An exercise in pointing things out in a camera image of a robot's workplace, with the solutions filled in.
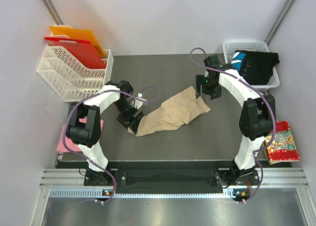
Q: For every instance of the beige t shirt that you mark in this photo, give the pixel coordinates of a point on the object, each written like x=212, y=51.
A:
x=174, y=112

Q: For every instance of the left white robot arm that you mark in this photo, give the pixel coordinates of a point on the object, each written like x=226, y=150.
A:
x=84, y=126

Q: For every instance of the white perforated file organizer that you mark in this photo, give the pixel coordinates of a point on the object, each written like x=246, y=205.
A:
x=69, y=78

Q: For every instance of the white slotted cable duct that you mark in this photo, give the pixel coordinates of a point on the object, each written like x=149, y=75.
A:
x=106, y=193

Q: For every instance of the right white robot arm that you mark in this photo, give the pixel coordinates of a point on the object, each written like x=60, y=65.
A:
x=255, y=122

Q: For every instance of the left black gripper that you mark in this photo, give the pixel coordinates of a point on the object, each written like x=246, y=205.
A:
x=134, y=126

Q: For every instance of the colourful picture book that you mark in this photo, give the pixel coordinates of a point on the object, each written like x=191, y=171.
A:
x=283, y=148

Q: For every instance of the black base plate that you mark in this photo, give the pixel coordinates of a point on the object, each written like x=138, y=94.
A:
x=165, y=177

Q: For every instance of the red plastic folder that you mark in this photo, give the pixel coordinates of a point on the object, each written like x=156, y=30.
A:
x=83, y=50

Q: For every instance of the white mesh laundry basket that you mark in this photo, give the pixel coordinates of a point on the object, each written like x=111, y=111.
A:
x=229, y=48

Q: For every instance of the orange plastic folder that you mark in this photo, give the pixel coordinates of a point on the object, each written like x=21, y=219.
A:
x=80, y=34

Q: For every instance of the black t shirt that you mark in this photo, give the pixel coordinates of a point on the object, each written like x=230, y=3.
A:
x=254, y=66

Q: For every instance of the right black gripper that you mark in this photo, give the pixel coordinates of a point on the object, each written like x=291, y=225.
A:
x=216, y=93

